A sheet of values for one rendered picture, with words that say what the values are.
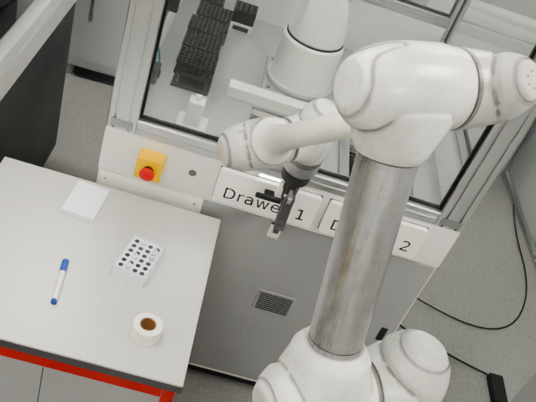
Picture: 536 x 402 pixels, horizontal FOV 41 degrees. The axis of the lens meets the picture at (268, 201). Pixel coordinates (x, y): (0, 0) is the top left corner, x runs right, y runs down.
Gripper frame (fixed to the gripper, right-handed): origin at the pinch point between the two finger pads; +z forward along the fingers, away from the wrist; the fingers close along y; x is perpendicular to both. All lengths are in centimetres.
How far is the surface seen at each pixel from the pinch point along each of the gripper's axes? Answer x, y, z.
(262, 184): 5.4, 8.4, -0.4
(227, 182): 14.6, 7.8, 2.2
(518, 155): -151, 186, 114
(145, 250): 30.2, -17.7, 7.2
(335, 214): -16.5, 7.9, 2.1
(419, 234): -41.0, 8.3, 0.3
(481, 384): -112, 24, 97
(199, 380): 2, -9, 90
